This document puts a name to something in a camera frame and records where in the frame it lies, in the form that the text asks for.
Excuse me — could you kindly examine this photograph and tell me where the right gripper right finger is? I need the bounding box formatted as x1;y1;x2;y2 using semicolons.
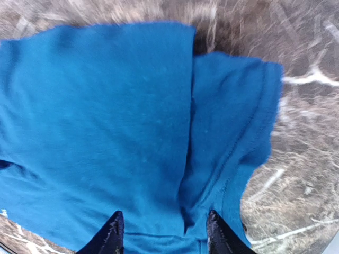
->
207;210;255;254

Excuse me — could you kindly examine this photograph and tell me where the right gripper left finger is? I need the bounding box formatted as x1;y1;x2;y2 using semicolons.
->
76;211;124;254

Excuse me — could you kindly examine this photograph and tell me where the blue printed t-shirt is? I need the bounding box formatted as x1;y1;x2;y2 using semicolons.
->
1;22;282;253

